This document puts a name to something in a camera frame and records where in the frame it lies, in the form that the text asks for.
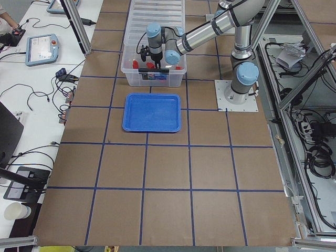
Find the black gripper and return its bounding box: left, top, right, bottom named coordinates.
left=148, top=45, right=163, bottom=69

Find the clear plastic box lid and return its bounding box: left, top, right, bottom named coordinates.
left=123, top=0, right=185, bottom=47

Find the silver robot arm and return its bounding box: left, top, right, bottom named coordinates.
left=137, top=0, right=265, bottom=105

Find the clear plastic storage box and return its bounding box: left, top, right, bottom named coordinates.
left=121, top=46, right=187, bottom=88

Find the blue plastic tray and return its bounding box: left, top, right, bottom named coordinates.
left=122, top=93, right=181, bottom=133

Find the black power adapter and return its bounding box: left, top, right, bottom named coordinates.
left=81, top=18, right=96, bottom=26

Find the blue teach pendant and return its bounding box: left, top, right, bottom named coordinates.
left=46, top=0, right=81, bottom=14
left=25, top=34, right=59, bottom=67

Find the black monitor stand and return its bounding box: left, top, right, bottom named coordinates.
left=1, top=166, right=50, bottom=203

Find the white paper cup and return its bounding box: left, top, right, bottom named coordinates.
left=4, top=202, right=32, bottom=221

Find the black box latch handle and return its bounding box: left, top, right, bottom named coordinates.
left=138, top=68, right=170, bottom=74

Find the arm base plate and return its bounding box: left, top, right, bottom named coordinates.
left=214, top=80, right=259, bottom=112

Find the aluminium frame post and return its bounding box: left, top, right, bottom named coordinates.
left=60, top=0, right=92, bottom=56

